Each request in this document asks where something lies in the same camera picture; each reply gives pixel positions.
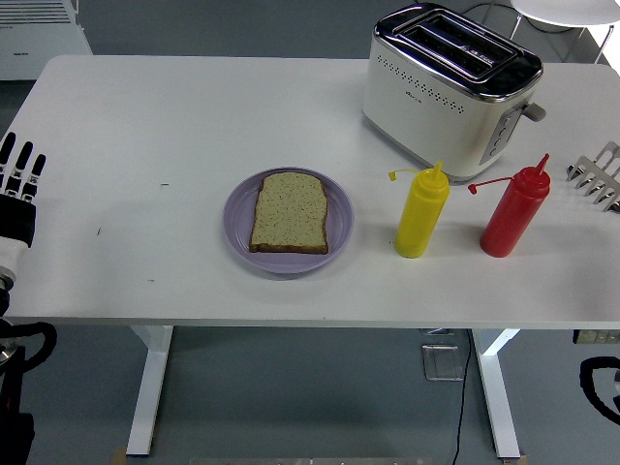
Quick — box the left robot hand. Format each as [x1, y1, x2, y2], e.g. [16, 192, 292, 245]
[0, 131, 47, 281]

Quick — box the red squeeze bottle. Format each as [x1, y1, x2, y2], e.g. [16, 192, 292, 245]
[467, 153, 552, 259]

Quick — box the white table leg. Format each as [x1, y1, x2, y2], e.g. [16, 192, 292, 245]
[472, 327, 522, 460]
[125, 325, 174, 459]

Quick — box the bread slice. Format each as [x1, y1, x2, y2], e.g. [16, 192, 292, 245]
[248, 171, 330, 255]

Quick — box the white chrome toaster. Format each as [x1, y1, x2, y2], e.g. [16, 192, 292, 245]
[361, 2, 547, 184]

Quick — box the metal toast rack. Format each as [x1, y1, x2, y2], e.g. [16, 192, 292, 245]
[565, 140, 620, 214]

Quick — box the purple plate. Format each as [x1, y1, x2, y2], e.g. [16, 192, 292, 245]
[222, 167, 356, 275]

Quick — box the clear floor plate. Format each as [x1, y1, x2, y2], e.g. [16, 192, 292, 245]
[420, 343, 465, 383]

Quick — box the white floor appliance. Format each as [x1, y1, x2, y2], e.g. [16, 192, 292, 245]
[0, 0, 94, 81]

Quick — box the white round table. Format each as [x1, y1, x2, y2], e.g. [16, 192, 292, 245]
[508, 0, 620, 65]

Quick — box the black floor cable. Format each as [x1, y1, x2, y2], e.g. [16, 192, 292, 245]
[452, 328, 475, 465]

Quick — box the yellow squeeze bottle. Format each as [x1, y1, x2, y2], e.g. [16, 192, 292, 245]
[387, 160, 450, 259]

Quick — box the table control box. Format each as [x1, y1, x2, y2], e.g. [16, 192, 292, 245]
[573, 327, 620, 345]

